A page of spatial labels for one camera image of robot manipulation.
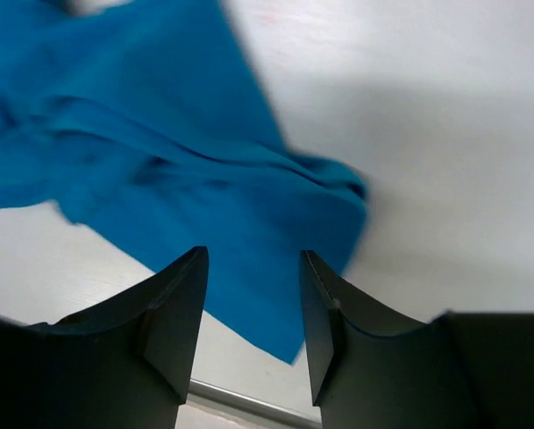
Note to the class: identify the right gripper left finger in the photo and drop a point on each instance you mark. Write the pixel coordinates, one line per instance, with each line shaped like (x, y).
(125, 362)

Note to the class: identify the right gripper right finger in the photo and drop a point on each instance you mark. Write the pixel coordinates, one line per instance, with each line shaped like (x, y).
(372, 367)

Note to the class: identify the blue polo t-shirt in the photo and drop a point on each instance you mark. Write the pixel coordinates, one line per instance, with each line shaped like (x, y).
(145, 123)

